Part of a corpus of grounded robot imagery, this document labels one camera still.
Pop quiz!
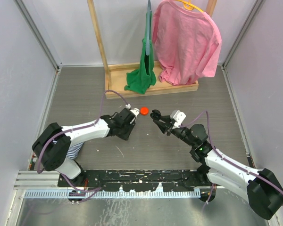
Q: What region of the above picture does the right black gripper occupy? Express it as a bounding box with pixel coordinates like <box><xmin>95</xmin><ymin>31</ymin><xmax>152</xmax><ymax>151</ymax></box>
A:
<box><xmin>153</xmin><ymin>114</ymin><xmax>196</xmax><ymax>147</ymax></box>

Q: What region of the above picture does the black earbud case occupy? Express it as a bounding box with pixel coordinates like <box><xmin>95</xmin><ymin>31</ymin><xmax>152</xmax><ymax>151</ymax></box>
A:
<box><xmin>150</xmin><ymin>109</ymin><xmax>161</xmax><ymax>121</ymax></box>

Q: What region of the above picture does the orange earbud case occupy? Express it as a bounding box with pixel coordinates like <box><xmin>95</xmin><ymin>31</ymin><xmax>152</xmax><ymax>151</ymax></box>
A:
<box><xmin>140</xmin><ymin>107</ymin><xmax>149</xmax><ymax>115</ymax></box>

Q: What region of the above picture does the white earbud case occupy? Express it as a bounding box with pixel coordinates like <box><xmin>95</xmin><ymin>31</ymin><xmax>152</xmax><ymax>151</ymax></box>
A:
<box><xmin>133</xmin><ymin>108</ymin><xmax>140</xmax><ymax>116</ymax></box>

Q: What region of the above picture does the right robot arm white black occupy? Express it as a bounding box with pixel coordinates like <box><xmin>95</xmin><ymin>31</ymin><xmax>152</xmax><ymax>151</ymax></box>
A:
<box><xmin>150</xmin><ymin>110</ymin><xmax>283</xmax><ymax>220</ymax></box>

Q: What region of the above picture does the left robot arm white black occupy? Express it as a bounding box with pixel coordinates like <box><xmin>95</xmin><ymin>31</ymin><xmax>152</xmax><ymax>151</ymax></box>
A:
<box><xmin>32</xmin><ymin>108</ymin><xmax>140</xmax><ymax>186</ymax></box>

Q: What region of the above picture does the green tank top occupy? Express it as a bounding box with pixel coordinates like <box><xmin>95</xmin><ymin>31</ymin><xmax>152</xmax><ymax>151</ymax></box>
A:
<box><xmin>124</xmin><ymin>15</ymin><xmax>157</xmax><ymax>95</ymax></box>

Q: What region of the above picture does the wooden clothes rack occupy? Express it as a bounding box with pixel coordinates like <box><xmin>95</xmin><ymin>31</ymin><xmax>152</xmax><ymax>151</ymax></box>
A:
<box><xmin>86</xmin><ymin>0</ymin><xmax>218</xmax><ymax>100</ymax></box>

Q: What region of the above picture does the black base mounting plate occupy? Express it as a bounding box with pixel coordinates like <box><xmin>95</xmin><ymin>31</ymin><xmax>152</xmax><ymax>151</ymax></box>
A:
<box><xmin>71</xmin><ymin>169</ymin><xmax>212</xmax><ymax>192</ymax></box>

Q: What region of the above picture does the blue white striped cloth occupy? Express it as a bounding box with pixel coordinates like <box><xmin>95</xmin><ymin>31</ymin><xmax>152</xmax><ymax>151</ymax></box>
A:
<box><xmin>66</xmin><ymin>142</ymin><xmax>84</xmax><ymax>160</ymax></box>

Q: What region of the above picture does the pink t-shirt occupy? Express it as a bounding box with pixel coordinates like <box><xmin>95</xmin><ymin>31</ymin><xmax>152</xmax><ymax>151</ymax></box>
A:
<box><xmin>152</xmin><ymin>0</ymin><xmax>222</xmax><ymax>86</ymax></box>

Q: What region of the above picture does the grey-blue clothes hanger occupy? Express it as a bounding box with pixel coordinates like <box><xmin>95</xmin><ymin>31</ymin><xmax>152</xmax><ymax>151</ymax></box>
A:
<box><xmin>145</xmin><ymin>0</ymin><xmax>152</xmax><ymax>56</ymax></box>

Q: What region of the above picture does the yellow clothes hanger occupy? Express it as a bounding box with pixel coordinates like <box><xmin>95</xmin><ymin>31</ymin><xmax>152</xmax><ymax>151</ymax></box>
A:
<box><xmin>175</xmin><ymin>0</ymin><xmax>204</xmax><ymax>13</ymax></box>

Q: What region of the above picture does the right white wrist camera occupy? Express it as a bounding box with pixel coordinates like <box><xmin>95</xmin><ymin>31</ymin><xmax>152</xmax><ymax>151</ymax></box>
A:
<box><xmin>170</xmin><ymin>110</ymin><xmax>186</xmax><ymax>129</ymax></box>

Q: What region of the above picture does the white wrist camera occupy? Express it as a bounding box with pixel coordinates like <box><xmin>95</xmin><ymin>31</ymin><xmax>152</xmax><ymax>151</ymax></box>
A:
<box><xmin>170</xmin><ymin>110</ymin><xmax>186</xmax><ymax>129</ymax></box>
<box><xmin>125</xmin><ymin>104</ymin><xmax>137</xmax><ymax>124</ymax></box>

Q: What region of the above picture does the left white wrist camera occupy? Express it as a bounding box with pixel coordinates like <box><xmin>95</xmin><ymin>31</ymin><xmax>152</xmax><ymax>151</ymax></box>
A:
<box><xmin>125</xmin><ymin>104</ymin><xmax>137</xmax><ymax>124</ymax></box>

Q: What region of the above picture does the grey slotted cable duct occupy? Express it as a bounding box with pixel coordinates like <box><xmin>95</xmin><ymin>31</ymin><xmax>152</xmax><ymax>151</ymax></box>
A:
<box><xmin>24</xmin><ymin>187</ymin><xmax>201</xmax><ymax>199</ymax></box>

